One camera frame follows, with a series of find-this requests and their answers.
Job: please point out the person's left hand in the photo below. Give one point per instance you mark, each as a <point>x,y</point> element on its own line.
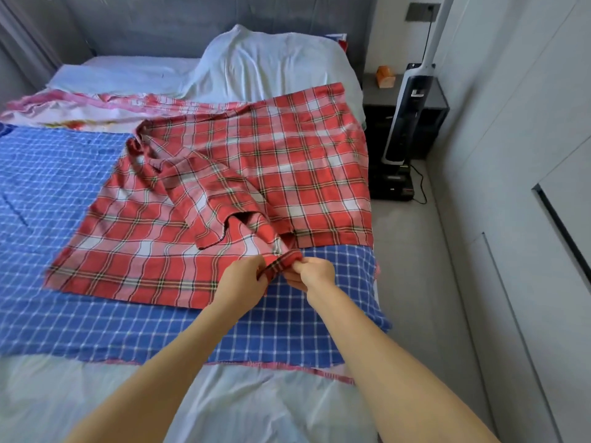
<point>242,286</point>

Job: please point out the grey curtain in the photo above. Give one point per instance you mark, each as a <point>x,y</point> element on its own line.
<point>23,37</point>

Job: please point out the person's right hand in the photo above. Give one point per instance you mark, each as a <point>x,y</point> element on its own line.
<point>316,277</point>

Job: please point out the red blue cloth item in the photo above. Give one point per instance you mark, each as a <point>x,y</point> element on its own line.
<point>339,40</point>

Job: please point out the person's left forearm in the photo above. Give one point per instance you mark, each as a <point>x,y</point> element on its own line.
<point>157,383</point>

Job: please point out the dark nightstand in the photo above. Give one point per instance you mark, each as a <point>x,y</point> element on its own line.
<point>383,124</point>

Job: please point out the blue checked cloth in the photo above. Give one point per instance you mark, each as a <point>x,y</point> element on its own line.
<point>55,235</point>

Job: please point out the black white standing device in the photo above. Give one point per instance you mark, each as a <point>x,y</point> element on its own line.
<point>408,115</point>

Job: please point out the white bed sheet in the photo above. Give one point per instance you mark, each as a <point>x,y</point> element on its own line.
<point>258,410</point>

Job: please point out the person's right forearm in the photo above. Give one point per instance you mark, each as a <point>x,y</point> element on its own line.
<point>397,373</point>

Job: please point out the red white plaid cloth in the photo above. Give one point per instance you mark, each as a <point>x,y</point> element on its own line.
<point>277,170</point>

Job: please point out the white pillow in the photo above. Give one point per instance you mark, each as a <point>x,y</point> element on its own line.
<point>268,69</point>

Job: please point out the white wardrobe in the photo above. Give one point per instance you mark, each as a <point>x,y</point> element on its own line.
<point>517,226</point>

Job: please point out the grey padded headboard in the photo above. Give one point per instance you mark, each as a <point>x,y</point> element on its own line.
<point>185,18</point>

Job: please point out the small orange object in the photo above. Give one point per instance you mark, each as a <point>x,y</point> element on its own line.
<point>385,76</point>

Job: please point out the dark wall socket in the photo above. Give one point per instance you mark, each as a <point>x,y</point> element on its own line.
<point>423,12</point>

